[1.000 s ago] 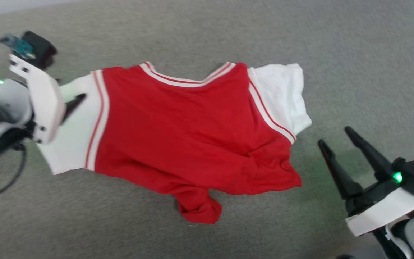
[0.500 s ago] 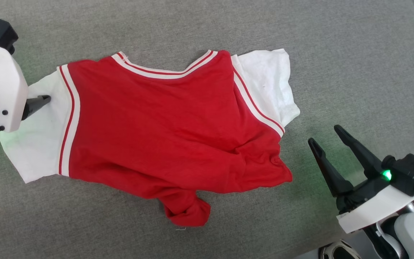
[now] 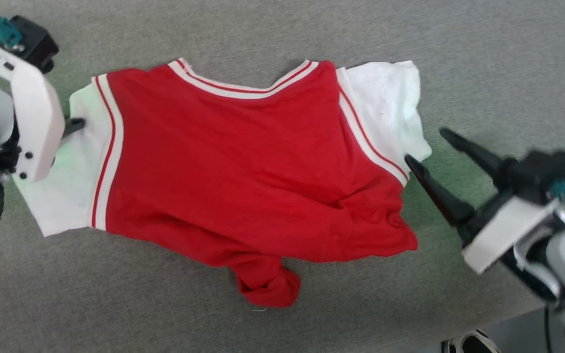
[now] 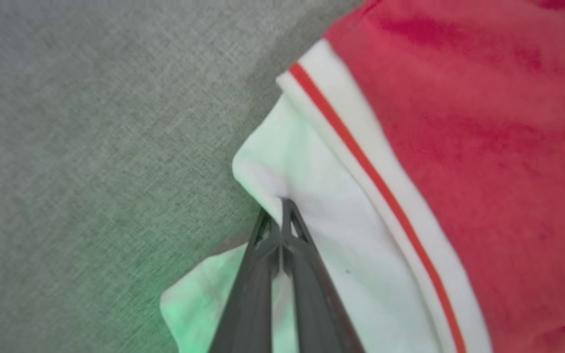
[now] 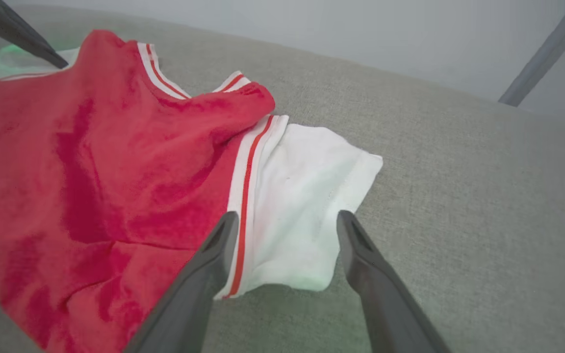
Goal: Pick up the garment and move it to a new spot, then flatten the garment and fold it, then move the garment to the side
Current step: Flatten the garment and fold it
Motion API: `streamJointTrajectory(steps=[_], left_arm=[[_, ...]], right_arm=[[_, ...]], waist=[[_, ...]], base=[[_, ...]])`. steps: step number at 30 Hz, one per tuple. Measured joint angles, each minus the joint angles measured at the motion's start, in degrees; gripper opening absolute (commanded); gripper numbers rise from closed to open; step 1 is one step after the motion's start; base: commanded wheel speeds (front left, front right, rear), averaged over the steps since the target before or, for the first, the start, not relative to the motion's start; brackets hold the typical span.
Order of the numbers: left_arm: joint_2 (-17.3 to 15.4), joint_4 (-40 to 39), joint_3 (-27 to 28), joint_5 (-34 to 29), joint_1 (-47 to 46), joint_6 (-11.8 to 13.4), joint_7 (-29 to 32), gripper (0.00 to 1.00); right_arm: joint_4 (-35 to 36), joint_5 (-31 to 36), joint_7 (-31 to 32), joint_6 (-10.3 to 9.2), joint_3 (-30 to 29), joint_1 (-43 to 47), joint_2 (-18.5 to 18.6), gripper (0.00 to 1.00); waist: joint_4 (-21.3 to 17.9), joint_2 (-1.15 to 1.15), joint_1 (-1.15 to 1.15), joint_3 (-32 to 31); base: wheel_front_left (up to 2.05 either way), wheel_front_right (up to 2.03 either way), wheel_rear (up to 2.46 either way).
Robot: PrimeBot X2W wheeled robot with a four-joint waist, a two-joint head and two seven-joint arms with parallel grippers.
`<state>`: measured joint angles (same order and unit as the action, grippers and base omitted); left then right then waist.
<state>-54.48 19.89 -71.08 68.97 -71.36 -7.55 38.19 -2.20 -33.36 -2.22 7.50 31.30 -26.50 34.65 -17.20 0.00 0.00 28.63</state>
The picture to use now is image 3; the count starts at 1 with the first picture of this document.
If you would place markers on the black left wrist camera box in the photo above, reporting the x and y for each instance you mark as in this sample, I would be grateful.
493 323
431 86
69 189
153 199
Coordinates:
35 41

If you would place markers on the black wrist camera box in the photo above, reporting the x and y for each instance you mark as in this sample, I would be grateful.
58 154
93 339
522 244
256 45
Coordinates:
557 166
35 41

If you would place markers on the red and white shirt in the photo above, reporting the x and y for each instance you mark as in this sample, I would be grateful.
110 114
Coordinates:
238 171

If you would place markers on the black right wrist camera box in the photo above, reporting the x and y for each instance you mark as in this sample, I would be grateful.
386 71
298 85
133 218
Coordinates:
557 166

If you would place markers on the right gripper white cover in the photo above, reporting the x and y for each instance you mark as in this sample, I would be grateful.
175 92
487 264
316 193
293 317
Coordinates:
503 230

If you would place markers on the grey fabric sofa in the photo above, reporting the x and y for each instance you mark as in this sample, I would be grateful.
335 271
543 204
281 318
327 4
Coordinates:
263 29

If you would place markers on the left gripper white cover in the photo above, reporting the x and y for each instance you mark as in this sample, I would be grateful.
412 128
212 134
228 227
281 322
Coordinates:
37 127

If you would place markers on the white black robot base part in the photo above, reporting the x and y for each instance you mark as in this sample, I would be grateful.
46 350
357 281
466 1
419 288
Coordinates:
478 340

